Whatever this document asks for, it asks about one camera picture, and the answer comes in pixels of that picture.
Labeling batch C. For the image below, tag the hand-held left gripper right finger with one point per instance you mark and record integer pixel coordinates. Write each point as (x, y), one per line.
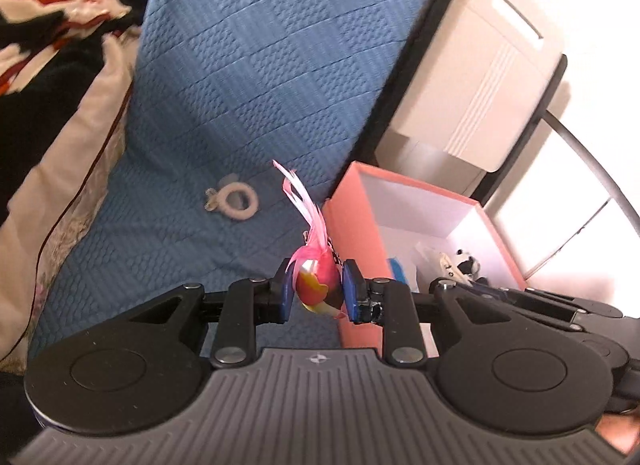
(352, 290)

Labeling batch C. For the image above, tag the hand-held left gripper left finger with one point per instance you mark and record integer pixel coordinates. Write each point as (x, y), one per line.
(285, 290)

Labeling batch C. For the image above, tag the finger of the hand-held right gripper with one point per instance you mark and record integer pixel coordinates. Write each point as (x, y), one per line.
(550, 302)

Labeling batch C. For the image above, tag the pink feather bird toy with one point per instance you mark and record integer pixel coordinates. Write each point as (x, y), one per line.
(315, 275)

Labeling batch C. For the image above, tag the pink cardboard box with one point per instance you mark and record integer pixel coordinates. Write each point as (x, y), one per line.
(350, 225)

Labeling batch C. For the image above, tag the panda plush toy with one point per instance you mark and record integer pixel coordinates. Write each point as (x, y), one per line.
(467, 265)

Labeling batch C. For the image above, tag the person's right hand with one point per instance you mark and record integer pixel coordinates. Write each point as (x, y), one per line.
(622, 432)

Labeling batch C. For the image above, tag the beige lace cloth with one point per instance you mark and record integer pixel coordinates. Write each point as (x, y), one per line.
(75, 225)

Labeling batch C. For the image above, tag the blue quilted mattress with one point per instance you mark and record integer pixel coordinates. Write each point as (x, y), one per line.
(250, 70)

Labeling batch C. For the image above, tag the red black white blanket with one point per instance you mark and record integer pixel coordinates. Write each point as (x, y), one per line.
(50, 70)

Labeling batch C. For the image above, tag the black metal bed frame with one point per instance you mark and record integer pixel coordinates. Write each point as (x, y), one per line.
(575, 143)

